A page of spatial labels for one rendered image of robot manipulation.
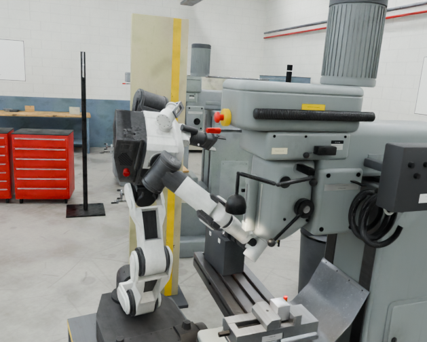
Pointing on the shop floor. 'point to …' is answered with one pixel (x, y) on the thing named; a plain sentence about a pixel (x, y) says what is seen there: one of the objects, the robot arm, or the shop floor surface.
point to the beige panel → (142, 26)
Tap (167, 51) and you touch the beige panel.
